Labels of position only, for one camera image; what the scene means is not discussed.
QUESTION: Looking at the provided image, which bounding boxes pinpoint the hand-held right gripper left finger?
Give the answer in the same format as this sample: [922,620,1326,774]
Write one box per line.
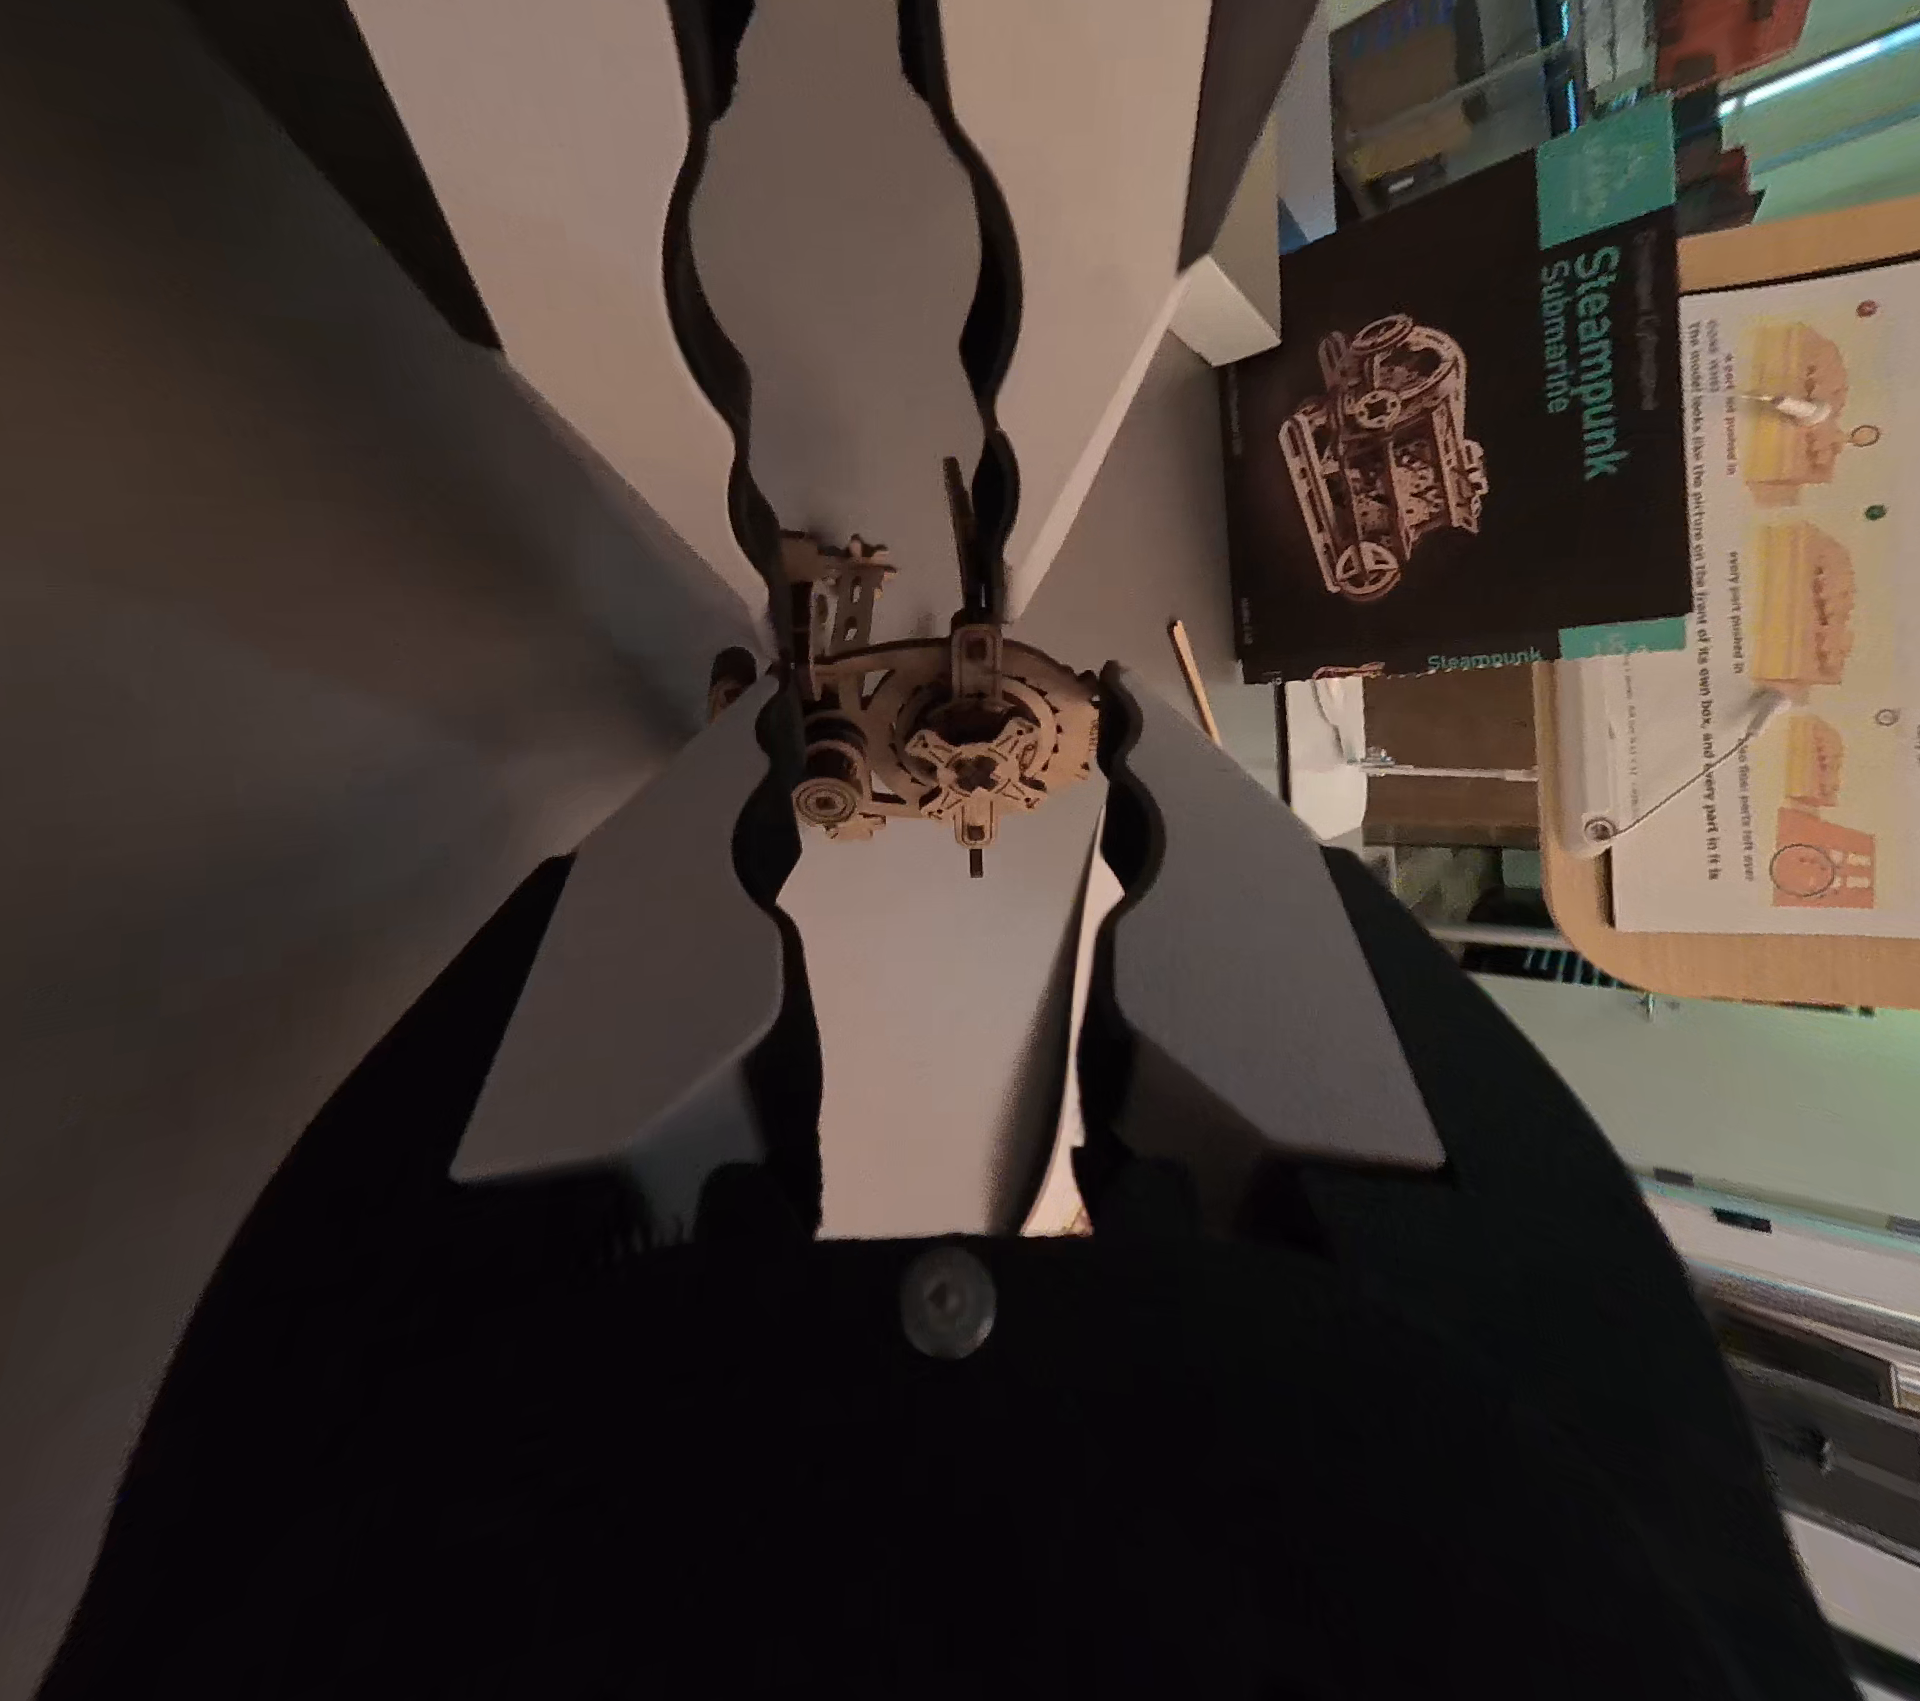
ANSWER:
[448,666,831,1191]

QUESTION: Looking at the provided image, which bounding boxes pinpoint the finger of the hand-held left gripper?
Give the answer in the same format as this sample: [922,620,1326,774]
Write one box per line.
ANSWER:
[29,0,786,628]
[883,0,1407,626]

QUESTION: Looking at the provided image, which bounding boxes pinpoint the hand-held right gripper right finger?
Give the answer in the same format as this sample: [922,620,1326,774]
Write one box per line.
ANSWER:
[1077,663,1450,1174]

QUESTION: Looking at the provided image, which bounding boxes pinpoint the brown wooden gear model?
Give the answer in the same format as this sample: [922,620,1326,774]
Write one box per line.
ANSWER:
[703,454,1108,881]

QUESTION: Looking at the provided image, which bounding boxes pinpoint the dark model kit box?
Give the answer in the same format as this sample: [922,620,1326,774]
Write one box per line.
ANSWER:
[1219,93,1694,686]

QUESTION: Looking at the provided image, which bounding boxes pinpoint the thin wooden stick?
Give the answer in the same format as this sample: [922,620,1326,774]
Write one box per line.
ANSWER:
[1169,620,1224,747]

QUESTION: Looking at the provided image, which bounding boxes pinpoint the instruction sheet on board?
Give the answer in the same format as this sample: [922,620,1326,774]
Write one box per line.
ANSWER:
[1531,188,1920,1010]

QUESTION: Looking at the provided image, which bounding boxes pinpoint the printed instruction sheet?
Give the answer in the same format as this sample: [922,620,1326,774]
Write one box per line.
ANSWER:
[1608,258,1920,939]

